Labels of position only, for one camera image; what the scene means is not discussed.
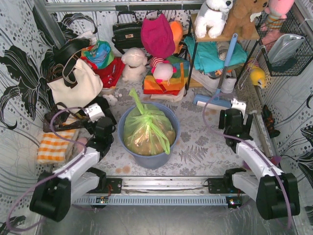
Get blue lint roller mop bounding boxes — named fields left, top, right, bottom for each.
left=193, top=33, right=238, bottom=110

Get green trash bag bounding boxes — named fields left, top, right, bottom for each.
left=123, top=88, right=176, bottom=156

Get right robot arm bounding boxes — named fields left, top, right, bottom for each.
left=219, top=108, right=300, bottom=220

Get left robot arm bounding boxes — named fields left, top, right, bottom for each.
left=29, top=97, right=117, bottom=222

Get cream canvas tote bag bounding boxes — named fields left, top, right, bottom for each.
left=48, top=59, right=103, bottom=108

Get rainbow striped bag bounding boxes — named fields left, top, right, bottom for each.
left=142, top=56, right=190, bottom=95

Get magenta cloth bag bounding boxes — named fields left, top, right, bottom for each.
left=141, top=13, right=175, bottom=59

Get grey chenille duster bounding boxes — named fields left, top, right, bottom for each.
left=236, top=77, right=262, bottom=114

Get white sneakers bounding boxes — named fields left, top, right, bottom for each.
left=191, top=70, right=237, bottom=94

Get red cloth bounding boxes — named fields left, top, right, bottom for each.
left=94, top=57, right=125, bottom=89

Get yellow plush toy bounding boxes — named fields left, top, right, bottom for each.
left=247, top=60, right=266, bottom=89

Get orange checkered cloth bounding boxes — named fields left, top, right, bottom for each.
left=37, top=132, right=74, bottom=164

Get teal folded cloth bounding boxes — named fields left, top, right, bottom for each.
left=193, top=42, right=247, bottom=73

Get colourful printed cloth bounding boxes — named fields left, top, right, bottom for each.
left=80, top=41, right=114, bottom=70

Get white plush lamb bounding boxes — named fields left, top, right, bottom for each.
left=121, top=47, right=148, bottom=82

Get grey patterned small pillow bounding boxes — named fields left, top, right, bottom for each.
left=216, top=41, right=230, bottom=61

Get pink faced plush doll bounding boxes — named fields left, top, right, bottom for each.
left=150, top=57, right=177, bottom=83

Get silver foil pouch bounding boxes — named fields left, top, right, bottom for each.
left=268, top=34, right=305, bottom=64

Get wooden shelf rack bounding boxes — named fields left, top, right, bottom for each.
left=184, top=13, right=261, bottom=91

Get black leather handbag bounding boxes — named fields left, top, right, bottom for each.
left=112, top=11, right=144, bottom=54

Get brown plush bear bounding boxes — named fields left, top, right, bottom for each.
left=223, top=0, right=269, bottom=40

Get white plush dog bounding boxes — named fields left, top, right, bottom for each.
left=195, top=0, right=233, bottom=39

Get orange plush toy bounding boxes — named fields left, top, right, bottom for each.
left=169, top=21, right=183, bottom=54

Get pink plush toy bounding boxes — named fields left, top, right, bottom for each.
left=260, top=0, right=295, bottom=45

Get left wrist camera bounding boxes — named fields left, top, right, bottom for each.
left=83, top=103, right=105, bottom=122

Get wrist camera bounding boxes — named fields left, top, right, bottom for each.
left=83, top=103, right=105, bottom=122
left=231, top=98, right=246, bottom=116

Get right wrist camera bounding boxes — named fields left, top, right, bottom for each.
left=231, top=98, right=246, bottom=116

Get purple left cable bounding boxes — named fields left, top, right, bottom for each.
left=5, top=106, right=108, bottom=232

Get black wire basket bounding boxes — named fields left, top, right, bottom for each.
left=256, top=12, right=313, bottom=77

